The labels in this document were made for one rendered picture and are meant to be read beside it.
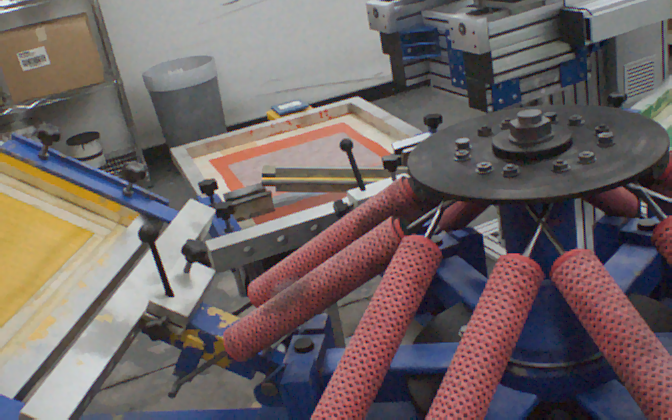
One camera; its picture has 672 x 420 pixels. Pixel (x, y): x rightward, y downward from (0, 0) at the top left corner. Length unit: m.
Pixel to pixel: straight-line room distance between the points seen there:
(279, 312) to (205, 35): 4.50
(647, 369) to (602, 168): 0.23
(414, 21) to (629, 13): 0.68
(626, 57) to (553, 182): 1.83
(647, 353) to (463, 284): 0.53
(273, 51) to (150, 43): 0.82
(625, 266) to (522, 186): 0.45
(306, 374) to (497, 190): 0.38
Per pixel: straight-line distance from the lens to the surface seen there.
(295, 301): 1.03
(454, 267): 1.34
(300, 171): 1.77
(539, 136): 0.97
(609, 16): 2.26
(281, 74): 5.63
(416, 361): 1.13
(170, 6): 5.41
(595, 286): 0.84
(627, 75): 2.71
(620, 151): 0.96
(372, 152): 2.08
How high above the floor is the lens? 1.67
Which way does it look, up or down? 22 degrees down
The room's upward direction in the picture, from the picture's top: 11 degrees counter-clockwise
